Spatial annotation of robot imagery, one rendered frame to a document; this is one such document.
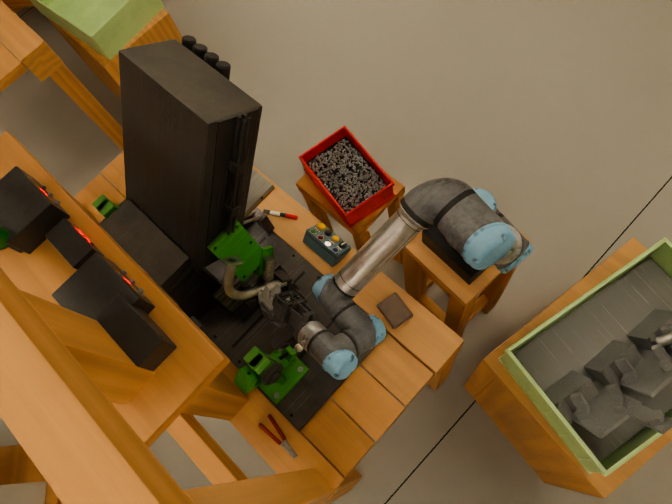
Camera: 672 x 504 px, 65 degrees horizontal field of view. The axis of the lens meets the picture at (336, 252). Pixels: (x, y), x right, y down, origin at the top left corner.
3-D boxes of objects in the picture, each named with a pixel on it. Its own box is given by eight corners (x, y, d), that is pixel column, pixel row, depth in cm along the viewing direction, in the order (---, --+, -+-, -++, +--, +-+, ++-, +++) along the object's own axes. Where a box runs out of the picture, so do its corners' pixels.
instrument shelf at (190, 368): (16, 138, 144) (5, 129, 140) (231, 361, 113) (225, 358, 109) (-58, 202, 140) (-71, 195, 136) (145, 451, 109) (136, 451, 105)
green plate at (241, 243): (254, 243, 172) (222, 207, 155) (269, 256, 168) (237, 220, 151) (229, 268, 170) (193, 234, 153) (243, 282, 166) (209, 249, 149)
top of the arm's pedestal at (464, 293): (462, 188, 195) (463, 183, 191) (530, 245, 183) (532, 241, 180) (399, 245, 190) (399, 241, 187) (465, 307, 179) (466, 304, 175)
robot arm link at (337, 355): (360, 371, 130) (333, 388, 125) (332, 344, 136) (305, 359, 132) (363, 349, 125) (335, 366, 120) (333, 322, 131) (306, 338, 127)
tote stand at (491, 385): (571, 298, 254) (633, 236, 181) (659, 385, 236) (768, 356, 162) (463, 386, 247) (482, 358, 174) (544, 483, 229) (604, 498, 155)
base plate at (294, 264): (180, 151, 210) (178, 148, 208) (388, 332, 173) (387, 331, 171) (101, 225, 203) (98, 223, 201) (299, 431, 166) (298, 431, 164)
